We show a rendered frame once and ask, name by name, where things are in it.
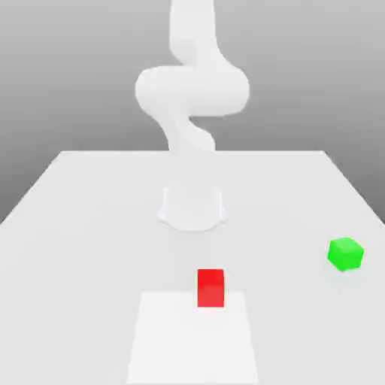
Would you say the small red cube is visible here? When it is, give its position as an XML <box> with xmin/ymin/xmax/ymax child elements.
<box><xmin>196</xmin><ymin>268</ymin><xmax>226</xmax><ymax>308</ymax></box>

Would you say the small green cube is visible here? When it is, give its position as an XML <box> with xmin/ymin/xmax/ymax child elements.
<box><xmin>326</xmin><ymin>236</ymin><xmax>365</xmax><ymax>272</ymax></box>

